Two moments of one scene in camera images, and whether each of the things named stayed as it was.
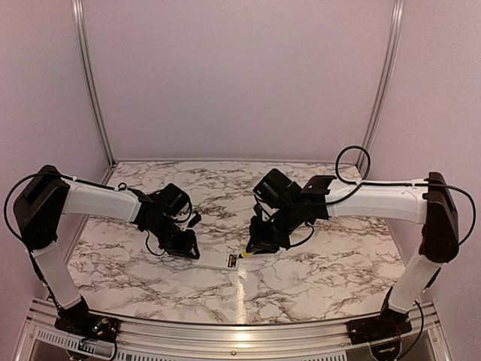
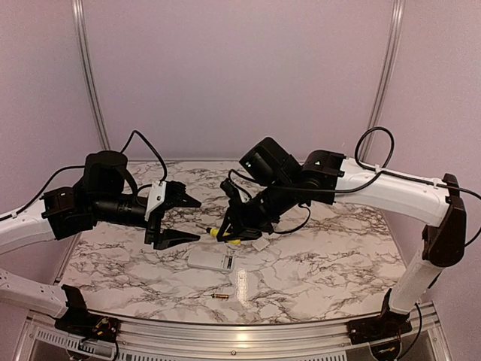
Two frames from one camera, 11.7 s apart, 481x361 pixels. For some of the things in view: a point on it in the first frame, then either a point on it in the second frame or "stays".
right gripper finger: [257, 246] → [220, 237]
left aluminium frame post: [80, 20] stays
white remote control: [218, 260] stays
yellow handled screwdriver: [245, 255] → [213, 232]
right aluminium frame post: [385, 80] stays
